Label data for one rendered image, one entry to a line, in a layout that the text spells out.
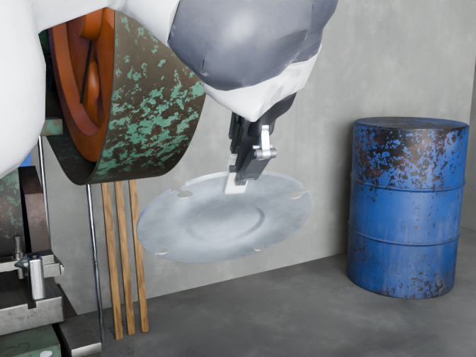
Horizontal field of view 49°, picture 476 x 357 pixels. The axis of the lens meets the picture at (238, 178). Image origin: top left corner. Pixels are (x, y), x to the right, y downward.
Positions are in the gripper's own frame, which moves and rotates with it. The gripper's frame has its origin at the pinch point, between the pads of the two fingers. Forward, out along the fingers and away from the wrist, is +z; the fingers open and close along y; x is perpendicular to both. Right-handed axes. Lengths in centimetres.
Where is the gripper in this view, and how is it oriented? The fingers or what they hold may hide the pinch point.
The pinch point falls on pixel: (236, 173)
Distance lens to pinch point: 74.1
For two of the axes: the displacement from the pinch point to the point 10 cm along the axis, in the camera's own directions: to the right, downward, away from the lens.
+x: -9.7, 0.6, -2.4
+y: -1.8, -8.4, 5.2
